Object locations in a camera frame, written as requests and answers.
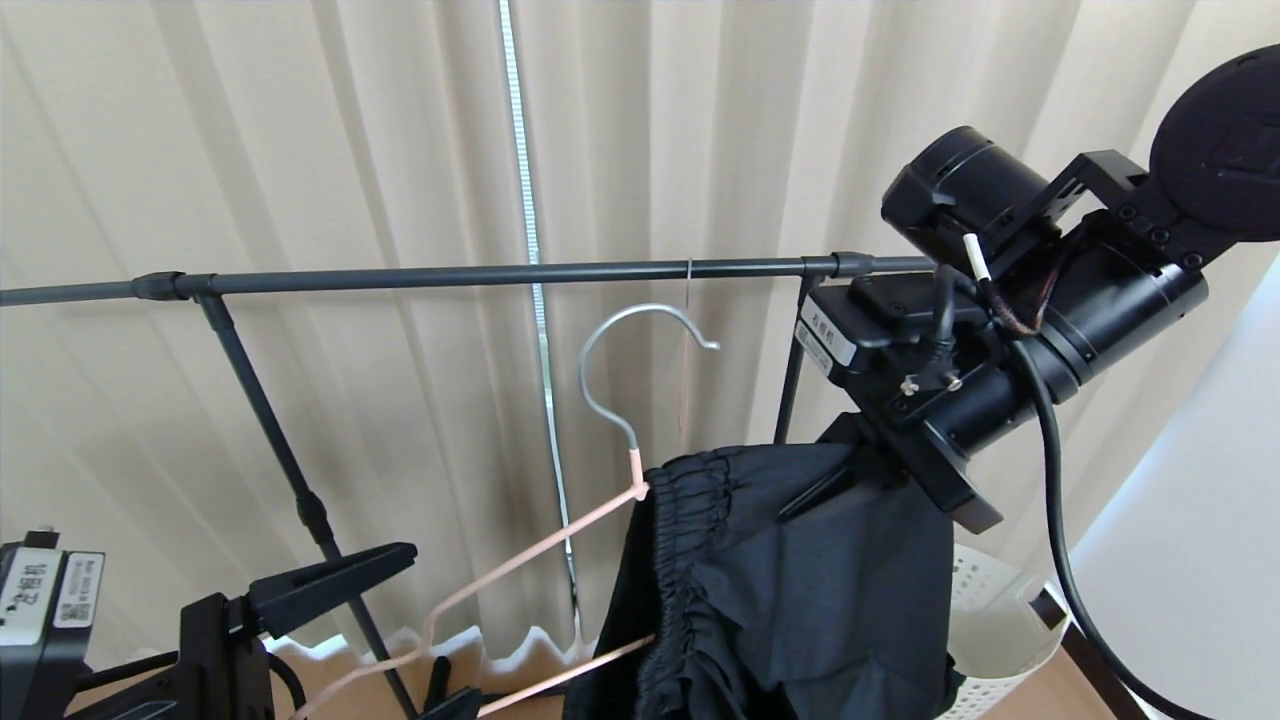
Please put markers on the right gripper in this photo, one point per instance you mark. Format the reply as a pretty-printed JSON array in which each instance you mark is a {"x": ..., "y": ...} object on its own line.
[{"x": 990, "y": 420}]

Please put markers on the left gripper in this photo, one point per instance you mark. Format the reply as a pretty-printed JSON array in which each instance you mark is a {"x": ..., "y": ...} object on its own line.
[{"x": 215, "y": 660}]

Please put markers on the black shorts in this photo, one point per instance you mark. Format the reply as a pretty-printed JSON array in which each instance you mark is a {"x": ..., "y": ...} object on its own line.
[{"x": 800, "y": 600}]

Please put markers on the pink clothes hanger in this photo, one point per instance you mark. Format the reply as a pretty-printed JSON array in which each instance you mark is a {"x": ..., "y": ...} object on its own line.
[
  {"x": 636, "y": 470},
  {"x": 688, "y": 290}
]

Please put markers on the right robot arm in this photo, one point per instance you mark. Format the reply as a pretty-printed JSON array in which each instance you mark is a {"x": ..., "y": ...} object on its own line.
[{"x": 1200, "y": 150}]

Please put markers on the white laundry basket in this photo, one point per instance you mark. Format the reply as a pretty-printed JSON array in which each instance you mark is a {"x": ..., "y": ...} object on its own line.
[{"x": 1000, "y": 620}]

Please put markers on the black clothes rack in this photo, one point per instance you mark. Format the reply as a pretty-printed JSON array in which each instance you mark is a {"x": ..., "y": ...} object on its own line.
[{"x": 400, "y": 278}]

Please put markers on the beige curtain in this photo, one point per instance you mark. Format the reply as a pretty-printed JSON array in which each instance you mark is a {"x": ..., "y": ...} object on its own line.
[{"x": 300, "y": 150}]

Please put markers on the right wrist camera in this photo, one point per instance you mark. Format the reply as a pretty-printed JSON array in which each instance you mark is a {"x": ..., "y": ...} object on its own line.
[{"x": 880, "y": 330}]

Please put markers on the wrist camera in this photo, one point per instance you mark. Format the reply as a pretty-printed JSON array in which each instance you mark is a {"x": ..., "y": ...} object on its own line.
[
  {"x": 880, "y": 330},
  {"x": 30, "y": 670}
]

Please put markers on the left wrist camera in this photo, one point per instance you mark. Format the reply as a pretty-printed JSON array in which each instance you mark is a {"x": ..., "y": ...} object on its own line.
[{"x": 30, "y": 670}]

